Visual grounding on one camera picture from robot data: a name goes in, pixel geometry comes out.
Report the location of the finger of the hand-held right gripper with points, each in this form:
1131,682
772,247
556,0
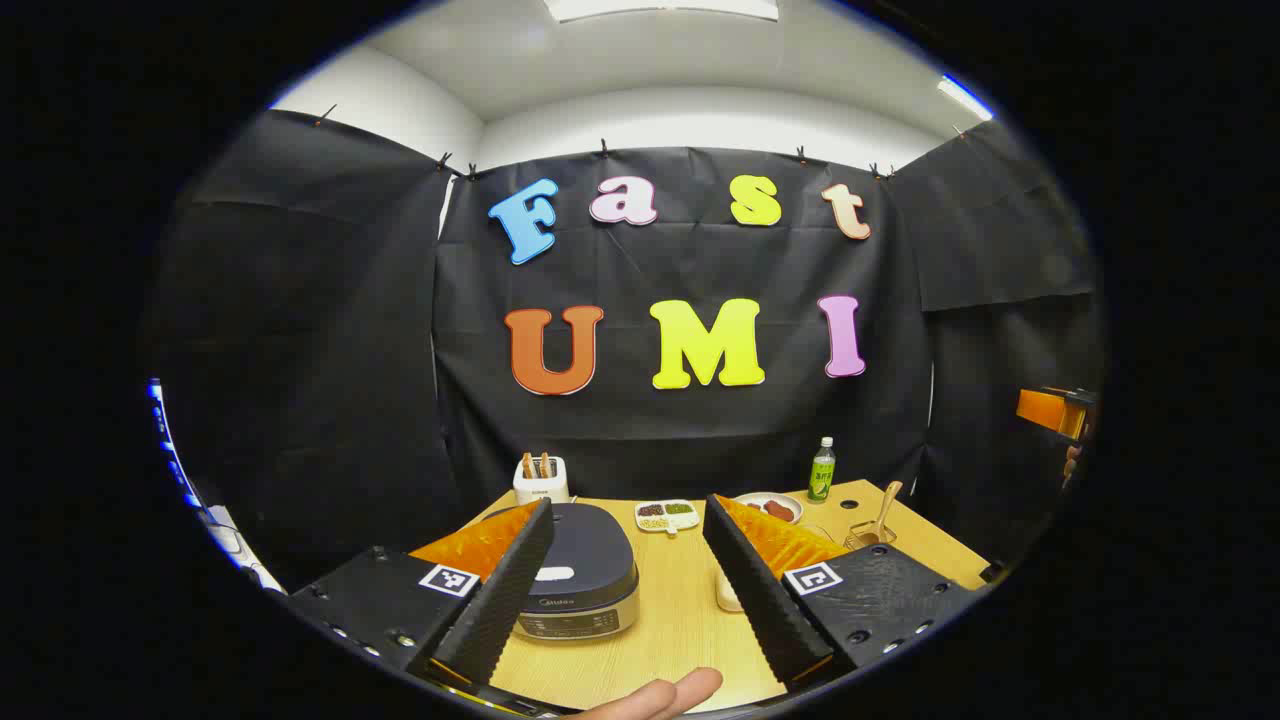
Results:
1045,407

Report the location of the dark grey rice cooker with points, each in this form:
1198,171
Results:
590,550

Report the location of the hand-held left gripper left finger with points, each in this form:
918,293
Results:
505,590

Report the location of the clear container of white rice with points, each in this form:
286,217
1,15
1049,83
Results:
728,592

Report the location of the small ceiling light panel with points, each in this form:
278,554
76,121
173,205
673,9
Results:
963,96

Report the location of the white side table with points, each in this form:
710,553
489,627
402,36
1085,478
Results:
235,545

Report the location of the black table clamp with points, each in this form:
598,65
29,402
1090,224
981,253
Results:
992,572

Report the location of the green tea bottle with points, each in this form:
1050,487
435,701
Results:
821,475

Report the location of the white toaster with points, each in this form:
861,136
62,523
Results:
540,488

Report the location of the white divided seasoning dish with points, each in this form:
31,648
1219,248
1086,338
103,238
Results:
668,516

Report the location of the black backdrop cloth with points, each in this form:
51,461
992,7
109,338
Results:
330,350

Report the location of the large ceiling light panel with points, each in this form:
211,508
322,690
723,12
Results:
660,8

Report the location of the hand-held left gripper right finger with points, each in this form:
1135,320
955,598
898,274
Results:
760,600

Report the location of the white round plate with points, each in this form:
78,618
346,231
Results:
750,498

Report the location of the wooden spoon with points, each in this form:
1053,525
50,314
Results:
884,505

